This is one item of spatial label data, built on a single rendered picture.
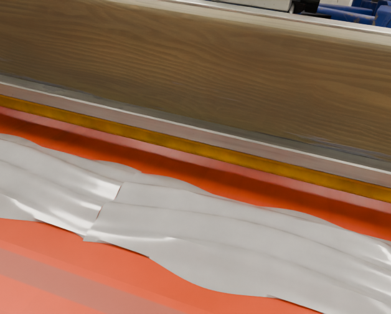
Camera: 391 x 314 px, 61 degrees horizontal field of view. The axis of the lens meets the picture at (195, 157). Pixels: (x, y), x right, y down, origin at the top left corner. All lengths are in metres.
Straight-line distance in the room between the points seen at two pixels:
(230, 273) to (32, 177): 0.13
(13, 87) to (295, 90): 0.19
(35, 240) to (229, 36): 0.15
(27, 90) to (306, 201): 0.21
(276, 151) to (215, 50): 0.07
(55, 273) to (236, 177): 0.13
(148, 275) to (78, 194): 0.07
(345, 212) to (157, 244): 0.13
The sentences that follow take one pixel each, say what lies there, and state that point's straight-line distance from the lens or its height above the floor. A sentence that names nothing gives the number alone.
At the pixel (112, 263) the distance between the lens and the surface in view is 0.17.
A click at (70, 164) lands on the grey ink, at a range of 0.23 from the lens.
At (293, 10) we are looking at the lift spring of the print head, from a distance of 0.65.
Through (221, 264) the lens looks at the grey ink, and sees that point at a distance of 0.17.
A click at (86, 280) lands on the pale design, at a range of 0.17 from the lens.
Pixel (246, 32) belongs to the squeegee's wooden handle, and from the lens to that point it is 0.20.
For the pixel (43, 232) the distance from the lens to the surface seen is 0.19.
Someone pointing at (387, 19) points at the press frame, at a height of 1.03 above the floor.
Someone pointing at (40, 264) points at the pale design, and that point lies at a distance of 0.18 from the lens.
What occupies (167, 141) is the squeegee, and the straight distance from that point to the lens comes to 0.25.
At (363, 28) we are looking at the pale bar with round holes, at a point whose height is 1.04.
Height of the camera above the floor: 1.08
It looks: 30 degrees down
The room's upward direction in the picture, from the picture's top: 7 degrees clockwise
